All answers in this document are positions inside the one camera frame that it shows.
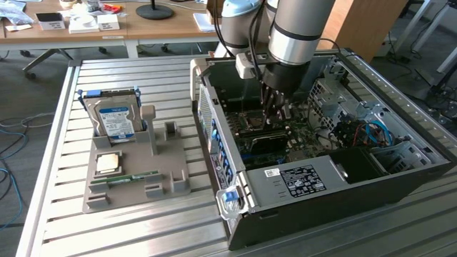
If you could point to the white paper card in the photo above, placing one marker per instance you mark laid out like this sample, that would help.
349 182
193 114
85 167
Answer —
17 27

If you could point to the brown cardboard box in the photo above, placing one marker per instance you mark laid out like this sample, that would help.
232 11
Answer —
213 8

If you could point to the silver disk bay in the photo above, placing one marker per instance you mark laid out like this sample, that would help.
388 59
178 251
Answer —
402 158

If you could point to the grey plastic parts rack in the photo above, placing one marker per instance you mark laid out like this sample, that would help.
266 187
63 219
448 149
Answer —
139 171

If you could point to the stack of white papers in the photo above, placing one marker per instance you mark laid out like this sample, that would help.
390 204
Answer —
205 24

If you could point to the graphics card with metal bracket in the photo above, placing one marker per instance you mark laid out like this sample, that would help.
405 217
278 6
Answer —
268 146

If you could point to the wooden cabinet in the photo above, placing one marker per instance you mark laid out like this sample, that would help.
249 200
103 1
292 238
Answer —
368 26

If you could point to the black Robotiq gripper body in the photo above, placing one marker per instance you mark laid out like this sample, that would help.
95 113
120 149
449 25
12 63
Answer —
284 77

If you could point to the orange plastic item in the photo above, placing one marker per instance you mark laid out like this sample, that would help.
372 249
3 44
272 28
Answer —
112 8

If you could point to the white box with black top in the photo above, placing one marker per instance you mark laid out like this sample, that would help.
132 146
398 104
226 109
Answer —
53 25

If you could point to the black round lamp base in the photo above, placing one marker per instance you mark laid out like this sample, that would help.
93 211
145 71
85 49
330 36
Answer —
154 13

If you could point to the blue expansion slot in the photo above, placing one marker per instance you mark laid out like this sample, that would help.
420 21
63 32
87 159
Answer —
246 157

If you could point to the white metal desk frame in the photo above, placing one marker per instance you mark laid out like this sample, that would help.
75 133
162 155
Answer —
410 26

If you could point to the grey power supply with label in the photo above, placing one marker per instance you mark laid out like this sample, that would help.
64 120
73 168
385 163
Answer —
264 187

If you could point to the black open PC case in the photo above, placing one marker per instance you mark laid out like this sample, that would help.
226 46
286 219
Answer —
321 214

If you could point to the clear plastic bag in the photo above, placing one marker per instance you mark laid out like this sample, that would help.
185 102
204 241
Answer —
13 16

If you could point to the beige tape roll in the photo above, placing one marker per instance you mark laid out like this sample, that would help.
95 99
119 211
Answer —
67 3

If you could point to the wooden desk white frame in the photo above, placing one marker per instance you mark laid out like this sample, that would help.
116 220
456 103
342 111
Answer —
35 34
160 26

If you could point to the small white box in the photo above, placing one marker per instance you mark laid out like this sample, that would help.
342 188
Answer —
107 25

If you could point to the CPU chip with metal lid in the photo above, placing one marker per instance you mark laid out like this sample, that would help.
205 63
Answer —
107 162

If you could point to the hard disk with blue carrier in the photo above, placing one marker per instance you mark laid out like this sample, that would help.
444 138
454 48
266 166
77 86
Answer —
113 120

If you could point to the green motherboard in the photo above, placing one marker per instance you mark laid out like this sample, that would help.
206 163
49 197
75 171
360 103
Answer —
302 139

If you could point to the blue plastic case latch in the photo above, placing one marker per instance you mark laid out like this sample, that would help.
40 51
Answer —
229 196

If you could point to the CPU socket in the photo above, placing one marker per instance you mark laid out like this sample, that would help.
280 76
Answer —
253 120

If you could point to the metal socket cover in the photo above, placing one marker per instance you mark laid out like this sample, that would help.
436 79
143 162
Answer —
288 111

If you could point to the silver perforated drive cage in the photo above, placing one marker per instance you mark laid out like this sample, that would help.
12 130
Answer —
332 107

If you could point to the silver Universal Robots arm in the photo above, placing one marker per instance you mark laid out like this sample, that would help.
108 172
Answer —
296 32

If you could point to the white box with tape roll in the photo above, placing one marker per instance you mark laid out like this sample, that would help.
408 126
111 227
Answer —
84 28

